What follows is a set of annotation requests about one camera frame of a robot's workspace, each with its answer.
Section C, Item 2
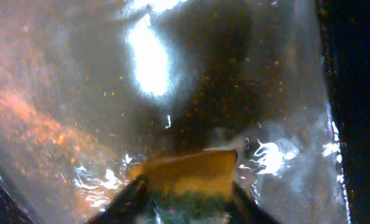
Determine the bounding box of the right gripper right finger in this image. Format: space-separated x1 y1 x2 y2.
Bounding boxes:
228 182 280 224

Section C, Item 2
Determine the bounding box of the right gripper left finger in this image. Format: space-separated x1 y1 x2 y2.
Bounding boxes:
86 175 147 224

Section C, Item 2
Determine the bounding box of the yellow green sponge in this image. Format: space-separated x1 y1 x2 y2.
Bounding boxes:
128 149 238 223

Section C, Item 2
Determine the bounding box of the black water tray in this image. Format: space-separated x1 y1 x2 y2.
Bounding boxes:
0 0 370 224

